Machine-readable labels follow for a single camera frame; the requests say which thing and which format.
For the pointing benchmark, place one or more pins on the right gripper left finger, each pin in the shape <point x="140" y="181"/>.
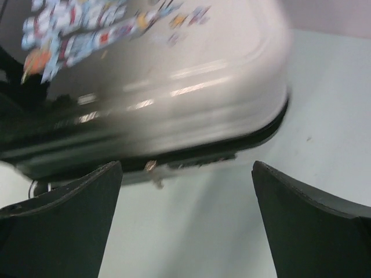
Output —
<point x="62" y="233"/>

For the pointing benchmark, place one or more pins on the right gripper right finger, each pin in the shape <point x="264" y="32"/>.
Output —
<point x="310" y="232"/>

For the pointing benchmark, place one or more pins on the silver zipper pull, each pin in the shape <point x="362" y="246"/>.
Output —
<point x="151" y="170"/>

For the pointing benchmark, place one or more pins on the black white space suitcase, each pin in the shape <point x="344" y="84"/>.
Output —
<point x="185" y="83"/>

